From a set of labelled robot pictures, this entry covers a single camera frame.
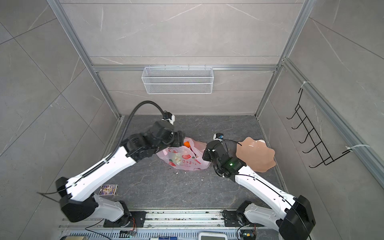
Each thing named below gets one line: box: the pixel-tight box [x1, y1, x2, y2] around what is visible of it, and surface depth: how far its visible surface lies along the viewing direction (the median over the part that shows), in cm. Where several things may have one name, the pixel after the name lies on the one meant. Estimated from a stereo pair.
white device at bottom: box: [199, 232, 228, 240], surface depth 67 cm
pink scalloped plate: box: [236, 136, 276, 173], surface depth 98 cm
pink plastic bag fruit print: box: [156, 137, 211, 171], surface depth 88 cm
